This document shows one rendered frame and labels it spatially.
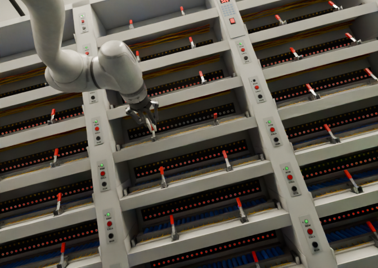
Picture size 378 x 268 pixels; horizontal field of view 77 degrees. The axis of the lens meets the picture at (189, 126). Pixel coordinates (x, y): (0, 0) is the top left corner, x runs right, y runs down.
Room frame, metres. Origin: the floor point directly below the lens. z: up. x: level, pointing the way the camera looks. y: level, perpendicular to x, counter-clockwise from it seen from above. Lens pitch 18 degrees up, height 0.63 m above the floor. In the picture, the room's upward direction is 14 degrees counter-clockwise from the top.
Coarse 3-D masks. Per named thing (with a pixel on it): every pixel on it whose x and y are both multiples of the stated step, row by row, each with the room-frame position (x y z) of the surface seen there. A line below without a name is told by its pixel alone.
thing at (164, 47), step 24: (240, 0) 1.14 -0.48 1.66; (144, 24) 1.14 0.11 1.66; (264, 24) 1.14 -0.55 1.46; (144, 48) 1.14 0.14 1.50; (168, 48) 1.14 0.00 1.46; (264, 48) 1.14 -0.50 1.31; (288, 48) 1.14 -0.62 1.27; (192, 72) 1.14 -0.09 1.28; (312, 72) 1.14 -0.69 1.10; (336, 72) 1.14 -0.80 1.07; (120, 96) 1.14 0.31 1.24; (216, 96) 1.14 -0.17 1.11; (0, 120) 1.14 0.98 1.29; (288, 120) 1.14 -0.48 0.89; (312, 120) 1.14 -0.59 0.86; (48, 144) 1.14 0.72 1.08; (192, 144) 1.14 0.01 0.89; (216, 144) 1.14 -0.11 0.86; (24, 192) 1.14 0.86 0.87; (264, 192) 1.14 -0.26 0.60
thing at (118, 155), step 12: (252, 108) 0.93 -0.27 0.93; (240, 120) 0.94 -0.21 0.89; (252, 120) 0.94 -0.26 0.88; (168, 132) 1.12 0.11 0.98; (192, 132) 0.94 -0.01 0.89; (204, 132) 0.94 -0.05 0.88; (216, 132) 0.95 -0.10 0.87; (228, 132) 0.95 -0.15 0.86; (120, 144) 1.00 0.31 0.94; (156, 144) 0.94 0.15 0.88; (168, 144) 0.95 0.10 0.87; (180, 144) 0.95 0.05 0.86; (120, 156) 0.95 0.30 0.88; (132, 156) 0.95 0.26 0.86
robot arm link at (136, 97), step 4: (144, 84) 0.71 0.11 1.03; (140, 88) 0.69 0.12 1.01; (144, 88) 0.71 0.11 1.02; (136, 92) 0.69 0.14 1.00; (140, 92) 0.70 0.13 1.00; (144, 92) 0.72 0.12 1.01; (124, 96) 0.70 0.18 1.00; (128, 96) 0.70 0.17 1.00; (132, 96) 0.70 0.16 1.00; (136, 96) 0.71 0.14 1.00; (140, 96) 0.72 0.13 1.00; (144, 96) 0.73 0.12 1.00; (124, 100) 0.74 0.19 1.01; (128, 100) 0.72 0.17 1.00; (132, 100) 0.72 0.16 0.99; (136, 100) 0.73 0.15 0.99; (140, 100) 0.73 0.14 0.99
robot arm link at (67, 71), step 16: (32, 0) 0.28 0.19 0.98; (48, 0) 0.29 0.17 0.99; (32, 16) 0.33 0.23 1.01; (48, 16) 0.33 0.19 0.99; (64, 16) 0.36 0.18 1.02; (48, 32) 0.37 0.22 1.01; (48, 48) 0.43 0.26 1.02; (48, 64) 0.51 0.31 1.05; (64, 64) 0.54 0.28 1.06; (80, 64) 0.57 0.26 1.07; (48, 80) 0.61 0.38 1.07; (64, 80) 0.58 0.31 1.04; (80, 80) 0.60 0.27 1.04
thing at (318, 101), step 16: (320, 80) 1.10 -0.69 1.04; (336, 80) 1.11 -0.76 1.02; (352, 80) 1.11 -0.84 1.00; (368, 80) 1.11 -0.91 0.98; (272, 96) 1.11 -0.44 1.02; (288, 96) 1.11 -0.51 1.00; (304, 96) 1.11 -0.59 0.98; (320, 96) 1.01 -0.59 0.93; (336, 96) 0.94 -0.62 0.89; (352, 96) 0.94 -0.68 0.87; (368, 96) 0.95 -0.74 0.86; (288, 112) 0.94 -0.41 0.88; (304, 112) 0.95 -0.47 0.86
